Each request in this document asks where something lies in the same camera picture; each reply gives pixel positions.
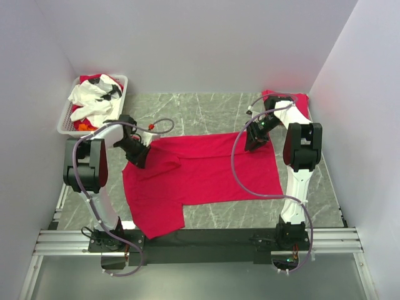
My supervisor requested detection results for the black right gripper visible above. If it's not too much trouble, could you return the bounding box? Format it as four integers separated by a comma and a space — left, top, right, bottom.
244, 116, 281, 153

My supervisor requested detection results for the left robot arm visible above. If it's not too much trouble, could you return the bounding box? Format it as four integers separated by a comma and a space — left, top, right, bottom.
63, 115, 155, 251

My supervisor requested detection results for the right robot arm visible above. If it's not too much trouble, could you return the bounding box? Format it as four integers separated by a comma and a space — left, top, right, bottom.
244, 93, 323, 249

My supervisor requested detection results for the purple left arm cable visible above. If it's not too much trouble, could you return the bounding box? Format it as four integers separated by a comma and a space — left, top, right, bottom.
72, 117, 175, 278

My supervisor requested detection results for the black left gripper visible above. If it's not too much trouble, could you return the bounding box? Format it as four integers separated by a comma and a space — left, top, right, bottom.
116, 137, 152, 171

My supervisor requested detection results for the red t-shirt in basket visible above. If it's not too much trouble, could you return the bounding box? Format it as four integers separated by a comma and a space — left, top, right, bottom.
72, 74, 121, 131

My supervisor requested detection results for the white plastic laundry basket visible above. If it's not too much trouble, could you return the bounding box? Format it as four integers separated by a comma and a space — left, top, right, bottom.
57, 74, 128, 137

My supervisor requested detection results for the orange t-shirt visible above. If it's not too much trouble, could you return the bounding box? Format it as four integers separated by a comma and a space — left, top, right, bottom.
78, 123, 96, 131

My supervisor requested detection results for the folded red t-shirt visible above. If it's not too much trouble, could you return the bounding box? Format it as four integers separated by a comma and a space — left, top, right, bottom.
262, 89, 309, 119

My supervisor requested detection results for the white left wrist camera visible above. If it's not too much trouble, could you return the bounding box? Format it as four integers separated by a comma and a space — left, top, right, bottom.
140, 132, 161, 147

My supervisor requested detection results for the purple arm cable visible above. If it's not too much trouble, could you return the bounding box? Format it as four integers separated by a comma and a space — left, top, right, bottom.
231, 93, 314, 275
72, 117, 175, 278

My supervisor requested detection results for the aluminium rail frame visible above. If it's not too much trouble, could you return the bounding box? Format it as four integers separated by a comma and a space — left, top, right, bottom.
20, 200, 378, 299

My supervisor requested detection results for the red t-shirt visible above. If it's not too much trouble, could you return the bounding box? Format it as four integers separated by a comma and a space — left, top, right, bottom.
262, 89, 309, 119
122, 132, 283, 239
72, 74, 121, 131

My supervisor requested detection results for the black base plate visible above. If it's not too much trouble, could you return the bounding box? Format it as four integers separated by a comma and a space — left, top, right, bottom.
81, 227, 313, 269

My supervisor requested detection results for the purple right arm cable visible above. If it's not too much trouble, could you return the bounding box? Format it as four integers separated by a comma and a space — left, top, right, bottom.
231, 93, 314, 275

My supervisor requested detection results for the white and black t-shirt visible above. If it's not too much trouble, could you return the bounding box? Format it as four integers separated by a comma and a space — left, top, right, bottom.
67, 73, 123, 128

